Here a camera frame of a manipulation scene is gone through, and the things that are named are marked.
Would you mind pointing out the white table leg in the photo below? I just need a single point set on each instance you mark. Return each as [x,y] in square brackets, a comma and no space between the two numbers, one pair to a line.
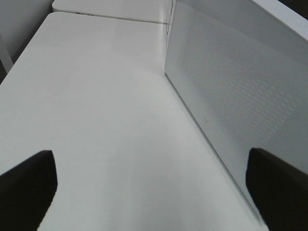
[5,56]

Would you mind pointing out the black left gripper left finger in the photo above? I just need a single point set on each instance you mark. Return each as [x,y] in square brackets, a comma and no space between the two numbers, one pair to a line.
[27,191]

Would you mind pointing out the white microwave door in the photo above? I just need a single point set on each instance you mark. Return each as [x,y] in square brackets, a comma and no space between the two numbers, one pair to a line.
[241,68]

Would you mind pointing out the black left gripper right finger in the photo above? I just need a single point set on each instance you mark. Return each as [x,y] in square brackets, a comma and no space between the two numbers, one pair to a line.
[278,190]

